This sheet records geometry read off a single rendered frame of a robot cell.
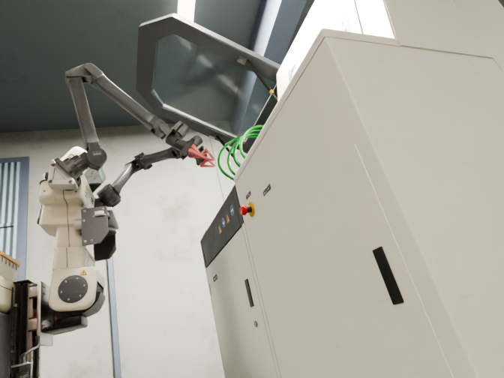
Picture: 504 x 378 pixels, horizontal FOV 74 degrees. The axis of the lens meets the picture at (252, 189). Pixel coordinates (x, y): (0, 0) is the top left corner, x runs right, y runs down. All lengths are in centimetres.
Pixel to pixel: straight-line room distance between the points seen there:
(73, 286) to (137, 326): 192
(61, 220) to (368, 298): 128
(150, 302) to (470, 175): 297
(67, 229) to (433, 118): 139
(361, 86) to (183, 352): 293
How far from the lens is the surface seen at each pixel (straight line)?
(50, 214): 164
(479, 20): 136
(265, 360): 128
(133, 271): 344
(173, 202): 365
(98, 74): 165
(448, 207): 69
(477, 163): 83
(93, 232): 152
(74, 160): 153
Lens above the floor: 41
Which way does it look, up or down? 23 degrees up
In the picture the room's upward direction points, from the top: 15 degrees counter-clockwise
